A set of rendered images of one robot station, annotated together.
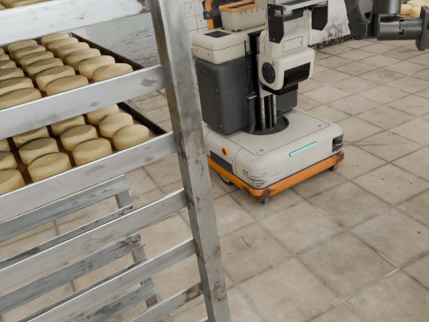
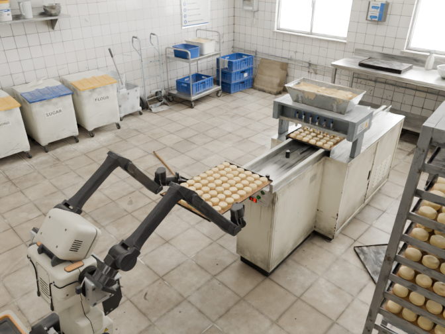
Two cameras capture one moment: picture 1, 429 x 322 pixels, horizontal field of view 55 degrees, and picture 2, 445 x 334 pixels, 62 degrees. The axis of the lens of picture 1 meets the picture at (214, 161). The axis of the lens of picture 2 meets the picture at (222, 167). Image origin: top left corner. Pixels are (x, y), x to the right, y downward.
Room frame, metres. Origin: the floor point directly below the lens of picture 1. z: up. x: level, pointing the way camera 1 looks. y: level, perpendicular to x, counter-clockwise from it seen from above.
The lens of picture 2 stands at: (1.77, 0.91, 2.23)
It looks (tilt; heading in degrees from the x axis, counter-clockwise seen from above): 30 degrees down; 248
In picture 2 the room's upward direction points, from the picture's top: straight up
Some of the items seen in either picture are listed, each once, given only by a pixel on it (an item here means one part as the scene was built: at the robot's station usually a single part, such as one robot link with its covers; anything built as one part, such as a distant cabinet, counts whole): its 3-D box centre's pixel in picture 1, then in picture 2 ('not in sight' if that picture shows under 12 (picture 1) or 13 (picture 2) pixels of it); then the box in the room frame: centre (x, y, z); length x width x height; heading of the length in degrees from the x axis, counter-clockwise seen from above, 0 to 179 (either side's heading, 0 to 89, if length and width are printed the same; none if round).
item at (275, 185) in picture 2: not in sight; (339, 140); (-0.20, -1.34, 0.87); 2.01 x 0.03 x 0.07; 27
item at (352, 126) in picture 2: not in sight; (319, 124); (-0.03, -1.42, 1.01); 0.72 x 0.33 x 0.34; 117
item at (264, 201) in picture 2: not in sight; (254, 192); (0.74, -1.03, 0.77); 0.24 x 0.04 x 0.14; 117
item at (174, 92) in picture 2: not in sight; (194, 67); (-0.14, -5.12, 0.57); 0.85 x 0.58 x 1.13; 31
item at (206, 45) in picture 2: not in sight; (200, 46); (-0.29, -5.21, 0.89); 0.44 x 0.36 x 0.20; 122
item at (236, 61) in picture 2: not in sight; (234, 61); (-1.03, -5.44, 0.50); 0.60 x 0.40 x 0.20; 26
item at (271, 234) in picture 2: not in sight; (279, 207); (0.42, -1.19, 0.45); 0.70 x 0.34 x 0.90; 27
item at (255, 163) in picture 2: not in sight; (308, 130); (-0.07, -1.60, 0.87); 2.01 x 0.03 x 0.07; 27
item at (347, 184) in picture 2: not in sight; (335, 165); (-0.46, -1.63, 0.42); 1.28 x 0.72 x 0.84; 27
